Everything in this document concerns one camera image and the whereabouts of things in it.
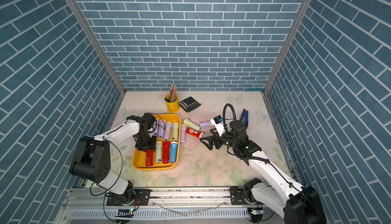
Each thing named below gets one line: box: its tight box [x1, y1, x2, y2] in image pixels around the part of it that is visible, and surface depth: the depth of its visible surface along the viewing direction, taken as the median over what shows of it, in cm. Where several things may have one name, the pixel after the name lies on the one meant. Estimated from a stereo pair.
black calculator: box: [179, 96, 202, 113], surface depth 114 cm
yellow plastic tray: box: [131, 113, 182, 171], surface depth 87 cm
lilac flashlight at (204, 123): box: [199, 120, 214, 128], surface depth 101 cm
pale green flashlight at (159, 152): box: [155, 141, 163, 164], surface depth 86 cm
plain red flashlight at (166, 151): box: [162, 141, 171, 164], surface depth 88 cm
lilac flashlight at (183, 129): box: [180, 124, 187, 144], surface depth 96 cm
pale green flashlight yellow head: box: [172, 122, 180, 142], surface depth 96 cm
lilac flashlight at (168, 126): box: [163, 121, 173, 142], surface depth 94 cm
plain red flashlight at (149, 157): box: [145, 149, 154, 166], surface depth 83 cm
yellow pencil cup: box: [163, 93, 180, 114], surface depth 107 cm
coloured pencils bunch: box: [169, 84, 178, 102], surface depth 104 cm
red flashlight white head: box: [185, 127, 205, 139], surface depth 96 cm
